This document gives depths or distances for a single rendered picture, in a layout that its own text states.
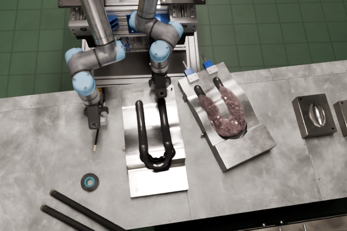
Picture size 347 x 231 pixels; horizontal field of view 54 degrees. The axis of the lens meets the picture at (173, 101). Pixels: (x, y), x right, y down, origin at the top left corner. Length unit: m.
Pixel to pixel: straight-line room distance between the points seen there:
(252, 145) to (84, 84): 0.80
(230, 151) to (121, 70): 1.18
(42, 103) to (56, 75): 0.98
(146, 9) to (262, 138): 0.78
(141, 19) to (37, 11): 1.83
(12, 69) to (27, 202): 1.43
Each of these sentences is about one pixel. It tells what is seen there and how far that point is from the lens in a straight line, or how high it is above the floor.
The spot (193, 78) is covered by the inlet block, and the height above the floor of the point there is 0.88.
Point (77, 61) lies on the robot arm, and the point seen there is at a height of 1.28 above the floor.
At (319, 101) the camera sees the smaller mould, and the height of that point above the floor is 0.87.
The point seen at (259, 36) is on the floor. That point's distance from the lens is 2.96.
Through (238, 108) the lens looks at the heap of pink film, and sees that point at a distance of 1.65.
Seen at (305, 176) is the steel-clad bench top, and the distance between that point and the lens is 1.77.
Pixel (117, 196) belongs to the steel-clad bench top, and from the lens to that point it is 1.63.
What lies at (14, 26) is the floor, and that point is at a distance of 3.11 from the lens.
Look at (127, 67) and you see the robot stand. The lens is 2.47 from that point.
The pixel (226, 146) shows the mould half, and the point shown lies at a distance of 1.57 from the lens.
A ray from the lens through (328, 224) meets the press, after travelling 1.80.
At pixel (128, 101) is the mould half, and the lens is 1.63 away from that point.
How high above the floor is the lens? 2.41
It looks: 69 degrees down
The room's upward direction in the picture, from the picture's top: 6 degrees clockwise
